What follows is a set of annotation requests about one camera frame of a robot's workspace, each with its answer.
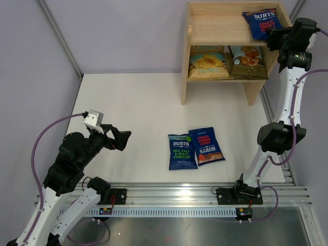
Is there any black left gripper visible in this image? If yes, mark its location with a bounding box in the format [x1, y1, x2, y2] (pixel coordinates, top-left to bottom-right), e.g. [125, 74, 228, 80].
[78, 124, 131, 169]

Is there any blue Burts spicy chilli bag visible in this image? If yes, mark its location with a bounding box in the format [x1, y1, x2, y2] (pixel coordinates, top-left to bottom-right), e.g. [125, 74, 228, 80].
[242, 8, 283, 40]

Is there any light blue cassava chips bag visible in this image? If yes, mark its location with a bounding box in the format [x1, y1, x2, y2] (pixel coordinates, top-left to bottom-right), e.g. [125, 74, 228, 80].
[229, 46, 268, 79]

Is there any blue Burts sea salt bag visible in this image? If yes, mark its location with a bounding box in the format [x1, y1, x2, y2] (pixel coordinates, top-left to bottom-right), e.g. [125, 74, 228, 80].
[168, 134, 198, 171]

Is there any tan kettle chips bag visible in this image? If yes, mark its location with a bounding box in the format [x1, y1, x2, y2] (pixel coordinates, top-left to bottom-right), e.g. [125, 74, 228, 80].
[188, 45, 229, 80]

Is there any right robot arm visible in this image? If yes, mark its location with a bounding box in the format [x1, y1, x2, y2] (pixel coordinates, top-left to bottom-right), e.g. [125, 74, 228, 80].
[228, 18, 320, 204]

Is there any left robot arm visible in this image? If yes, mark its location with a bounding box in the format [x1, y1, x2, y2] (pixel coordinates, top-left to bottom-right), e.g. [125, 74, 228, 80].
[7, 124, 131, 245]

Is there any upside-down Burts spicy chilli bag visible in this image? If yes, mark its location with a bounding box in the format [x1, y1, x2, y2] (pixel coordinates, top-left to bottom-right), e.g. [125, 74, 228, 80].
[189, 127, 225, 166]

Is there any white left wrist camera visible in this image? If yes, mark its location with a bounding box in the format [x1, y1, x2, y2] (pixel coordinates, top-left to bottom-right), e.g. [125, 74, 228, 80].
[83, 110, 104, 134]

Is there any black left base bracket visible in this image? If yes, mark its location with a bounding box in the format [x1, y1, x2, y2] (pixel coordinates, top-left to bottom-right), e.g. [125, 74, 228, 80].
[98, 188, 127, 205]

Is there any black base bracket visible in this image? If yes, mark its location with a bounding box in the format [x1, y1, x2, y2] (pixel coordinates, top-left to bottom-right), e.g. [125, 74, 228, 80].
[98, 188, 127, 205]
[216, 188, 263, 205]

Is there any aluminium mounting rail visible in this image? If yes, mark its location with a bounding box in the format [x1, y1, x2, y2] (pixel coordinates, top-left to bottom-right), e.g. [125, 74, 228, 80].
[111, 182, 312, 207]

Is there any white slotted cable duct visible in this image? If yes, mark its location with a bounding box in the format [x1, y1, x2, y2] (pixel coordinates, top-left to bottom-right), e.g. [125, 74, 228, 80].
[83, 207, 237, 218]

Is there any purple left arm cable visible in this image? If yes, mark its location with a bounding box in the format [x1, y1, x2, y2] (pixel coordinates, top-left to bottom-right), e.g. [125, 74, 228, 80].
[22, 111, 111, 246]

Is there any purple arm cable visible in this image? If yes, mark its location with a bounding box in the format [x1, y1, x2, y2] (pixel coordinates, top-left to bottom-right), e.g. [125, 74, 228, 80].
[22, 111, 111, 246]
[210, 27, 328, 223]

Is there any black right base bracket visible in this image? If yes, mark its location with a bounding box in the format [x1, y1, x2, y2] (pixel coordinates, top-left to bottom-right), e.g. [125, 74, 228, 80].
[216, 188, 263, 205]

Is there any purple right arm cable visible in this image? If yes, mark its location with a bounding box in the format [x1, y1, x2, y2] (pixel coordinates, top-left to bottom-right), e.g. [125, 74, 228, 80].
[210, 27, 328, 223]

